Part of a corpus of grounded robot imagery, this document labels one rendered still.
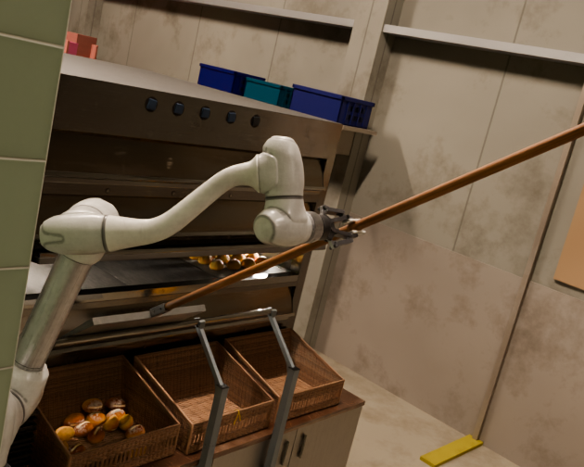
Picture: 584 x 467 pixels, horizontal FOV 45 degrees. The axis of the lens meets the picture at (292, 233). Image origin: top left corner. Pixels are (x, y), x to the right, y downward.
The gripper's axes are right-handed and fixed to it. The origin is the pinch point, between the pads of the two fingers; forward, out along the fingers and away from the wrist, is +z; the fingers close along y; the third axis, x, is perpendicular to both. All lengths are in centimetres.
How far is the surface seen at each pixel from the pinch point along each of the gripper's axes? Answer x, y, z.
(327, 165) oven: -103, -73, 150
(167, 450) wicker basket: -141, 54, 25
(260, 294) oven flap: -152, -12, 121
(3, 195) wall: 33, 7, -129
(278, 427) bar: -130, 59, 85
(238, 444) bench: -137, 61, 63
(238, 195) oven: -116, -57, 84
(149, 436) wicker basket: -136, 46, 13
